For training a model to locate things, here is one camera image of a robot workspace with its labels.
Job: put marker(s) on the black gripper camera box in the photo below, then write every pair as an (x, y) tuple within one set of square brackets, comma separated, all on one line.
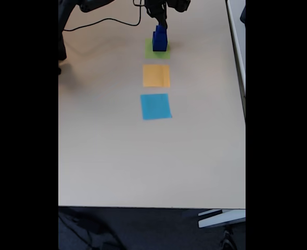
[(180, 4)]

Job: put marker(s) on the light blue paper square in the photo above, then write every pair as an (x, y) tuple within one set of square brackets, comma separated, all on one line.
[(156, 106)]

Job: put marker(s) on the white table foot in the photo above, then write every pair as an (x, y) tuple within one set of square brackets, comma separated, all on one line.
[(221, 220)]

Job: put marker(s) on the white side table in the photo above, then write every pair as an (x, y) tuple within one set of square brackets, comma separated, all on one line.
[(238, 39)]

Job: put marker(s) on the small blue cube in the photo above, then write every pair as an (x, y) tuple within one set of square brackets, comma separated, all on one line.
[(160, 30)]

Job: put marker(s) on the largest blue cube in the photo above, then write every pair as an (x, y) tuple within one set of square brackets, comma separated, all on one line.
[(159, 46)]

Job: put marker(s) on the green paper square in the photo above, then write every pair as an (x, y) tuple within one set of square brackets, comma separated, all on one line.
[(148, 53)]

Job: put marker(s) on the orange paper square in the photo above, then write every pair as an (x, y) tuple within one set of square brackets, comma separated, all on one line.
[(156, 75)]

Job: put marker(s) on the dark chair part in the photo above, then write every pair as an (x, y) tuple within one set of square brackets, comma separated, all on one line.
[(243, 15)]

